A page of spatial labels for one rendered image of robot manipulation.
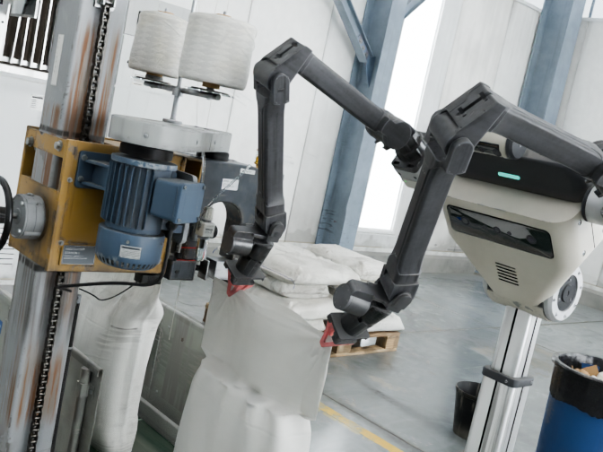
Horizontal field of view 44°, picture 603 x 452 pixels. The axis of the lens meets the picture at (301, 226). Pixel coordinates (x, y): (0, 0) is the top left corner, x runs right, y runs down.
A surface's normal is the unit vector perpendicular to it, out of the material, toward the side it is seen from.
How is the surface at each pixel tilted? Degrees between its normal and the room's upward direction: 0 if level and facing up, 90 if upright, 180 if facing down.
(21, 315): 90
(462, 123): 62
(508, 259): 130
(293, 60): 105
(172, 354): 90
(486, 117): 119
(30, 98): 90
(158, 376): 90
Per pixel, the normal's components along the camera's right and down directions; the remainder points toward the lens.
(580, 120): -0.73, -0.06
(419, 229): 0.19, 0.65
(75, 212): 0.66, 0.23
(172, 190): -0.39, 0.04
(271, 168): 0.42, 0.47
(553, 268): -0.69, 0.58
